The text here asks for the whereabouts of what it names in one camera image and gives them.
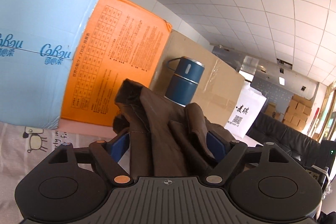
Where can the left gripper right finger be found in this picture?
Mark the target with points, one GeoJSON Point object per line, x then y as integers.
{"type": "Point", "coordinates": [229, 156]}

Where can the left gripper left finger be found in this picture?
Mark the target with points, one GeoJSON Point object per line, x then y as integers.
{"type": "Point", "coordinates": [106, 154]}

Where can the brown leather jacket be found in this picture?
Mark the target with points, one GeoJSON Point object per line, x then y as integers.
{"type": "Point", "coordinates": [165, 139]}

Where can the white paper bag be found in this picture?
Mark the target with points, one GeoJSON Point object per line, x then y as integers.
{"type": "Point", "coordinates": [248, 106]}

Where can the brown cardboard box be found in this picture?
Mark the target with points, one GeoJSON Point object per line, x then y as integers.
{"type": "Point", "coordinates": [219, 87]}

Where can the black leather sofa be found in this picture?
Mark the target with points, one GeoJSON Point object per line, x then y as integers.
{"type": "Point", "coordinates": [297, 152]}

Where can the dark blue thermos bottle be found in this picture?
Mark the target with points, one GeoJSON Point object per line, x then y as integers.
{"type": "Point", "coordinates": [185, 80]}

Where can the cartoon printed bed sheet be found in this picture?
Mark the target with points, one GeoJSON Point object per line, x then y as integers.
{"type": "Point", "coordinates": [20, 155]}

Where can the stacked cardboard cartons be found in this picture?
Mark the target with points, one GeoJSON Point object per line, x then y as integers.
{"type": "Point", "coordinates": [296, 114]}

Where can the orange cardboard box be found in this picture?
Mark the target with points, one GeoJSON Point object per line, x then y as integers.
{"type": "Point", "coordinates": [121, 41]}

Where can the large light blue box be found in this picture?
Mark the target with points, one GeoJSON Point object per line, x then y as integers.
{"type": "Point", "coordinates": [38, 42]}

